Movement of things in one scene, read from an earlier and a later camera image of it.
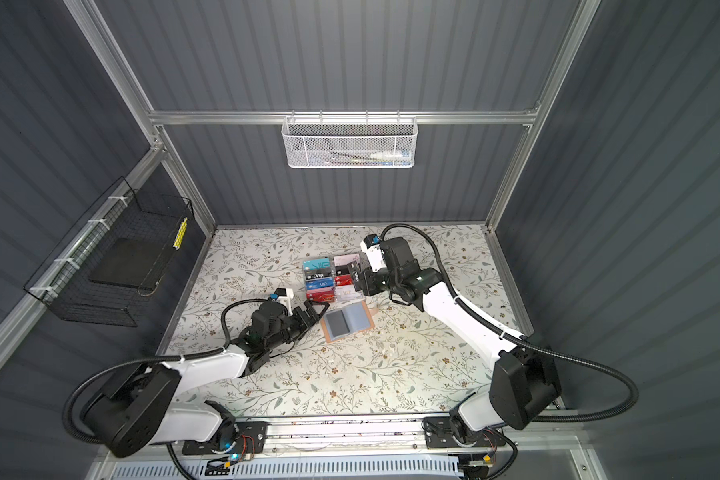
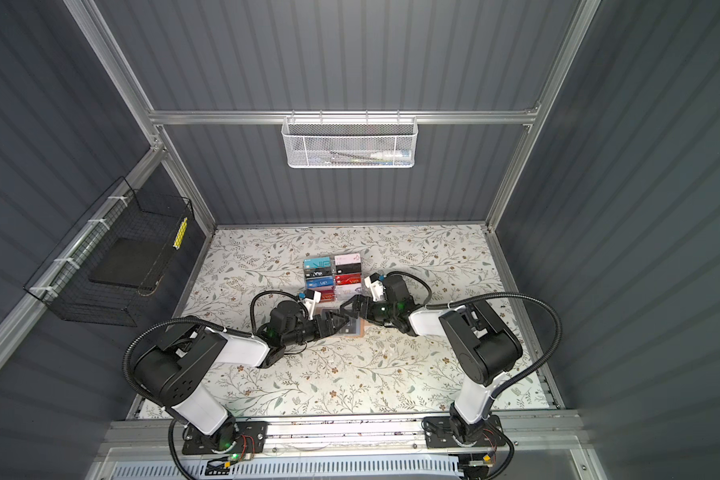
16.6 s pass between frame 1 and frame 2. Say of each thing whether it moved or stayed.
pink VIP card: stayed
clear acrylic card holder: stayed
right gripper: moved
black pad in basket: stayed
